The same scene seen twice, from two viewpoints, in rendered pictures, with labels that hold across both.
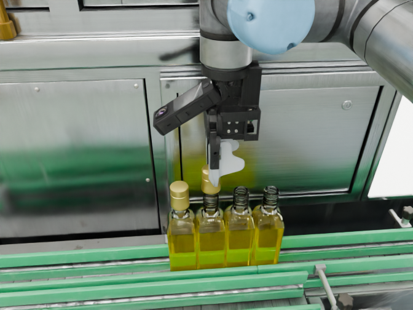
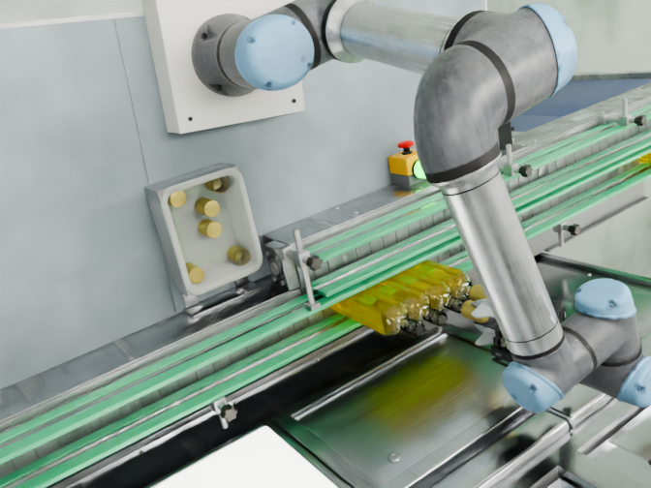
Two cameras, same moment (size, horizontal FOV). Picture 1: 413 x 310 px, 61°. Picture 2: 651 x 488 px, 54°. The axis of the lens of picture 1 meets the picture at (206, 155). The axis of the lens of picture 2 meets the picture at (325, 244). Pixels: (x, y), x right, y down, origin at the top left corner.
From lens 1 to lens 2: 0.93 m
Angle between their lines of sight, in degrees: 45
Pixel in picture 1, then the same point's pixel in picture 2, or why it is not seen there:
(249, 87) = not seen: hidden behind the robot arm
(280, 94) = (467, 424)
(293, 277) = (335, 287)
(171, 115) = (559, 307)
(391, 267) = (235, 338)
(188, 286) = (414, 250)
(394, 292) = (211, 323)
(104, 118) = not seen: hidden behind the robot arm
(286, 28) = (593, 289)
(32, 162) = not seen: hidden behind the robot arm
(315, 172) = (351, 408)
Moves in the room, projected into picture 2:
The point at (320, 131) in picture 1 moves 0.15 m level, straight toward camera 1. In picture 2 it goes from (391, 430) to (408, 349)
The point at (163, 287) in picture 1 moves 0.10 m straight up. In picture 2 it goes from (431, 242) to (463, 251)
